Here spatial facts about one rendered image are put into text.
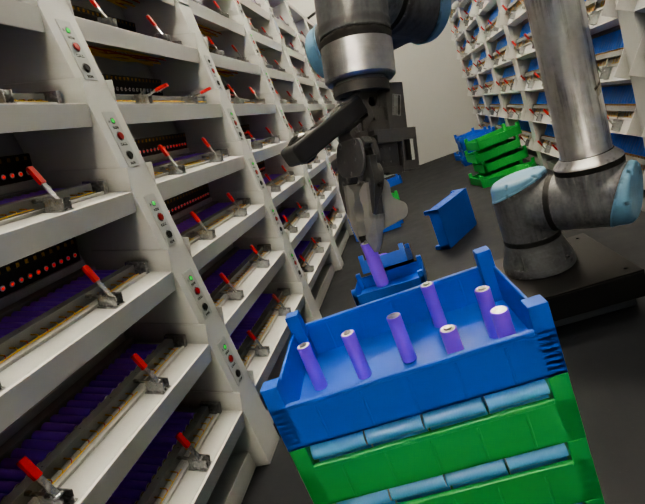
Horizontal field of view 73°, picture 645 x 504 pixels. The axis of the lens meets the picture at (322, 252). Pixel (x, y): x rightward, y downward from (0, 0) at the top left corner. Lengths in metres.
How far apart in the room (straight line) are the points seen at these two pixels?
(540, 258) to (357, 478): 0.91
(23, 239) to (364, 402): 0.57
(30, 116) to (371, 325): 0.67
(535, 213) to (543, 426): 0.80
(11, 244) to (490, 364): 0.67
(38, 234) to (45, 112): 0.24
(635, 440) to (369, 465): 0.61
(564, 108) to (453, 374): 0.83
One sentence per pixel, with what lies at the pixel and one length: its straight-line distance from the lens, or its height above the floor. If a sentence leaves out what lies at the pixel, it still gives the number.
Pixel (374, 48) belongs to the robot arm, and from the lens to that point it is 0.57.
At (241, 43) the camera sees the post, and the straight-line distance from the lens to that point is 2.39.
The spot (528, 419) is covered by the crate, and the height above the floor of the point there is 0.36.
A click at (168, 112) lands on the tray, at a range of 1.32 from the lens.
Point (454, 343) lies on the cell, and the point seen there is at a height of 0.45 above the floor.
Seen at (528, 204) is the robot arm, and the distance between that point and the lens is 1.26.
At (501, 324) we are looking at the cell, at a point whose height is 0.46.
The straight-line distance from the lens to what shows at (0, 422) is 0.73.
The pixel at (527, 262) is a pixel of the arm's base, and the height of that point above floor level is 0.18.
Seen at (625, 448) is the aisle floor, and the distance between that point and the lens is 1.01.
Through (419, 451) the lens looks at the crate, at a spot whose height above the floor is 0.36.
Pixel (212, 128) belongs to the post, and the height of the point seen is 0.87.
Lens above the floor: 0.70
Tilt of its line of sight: 14 degrees down
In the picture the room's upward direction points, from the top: 22 degrees counter-clockwise
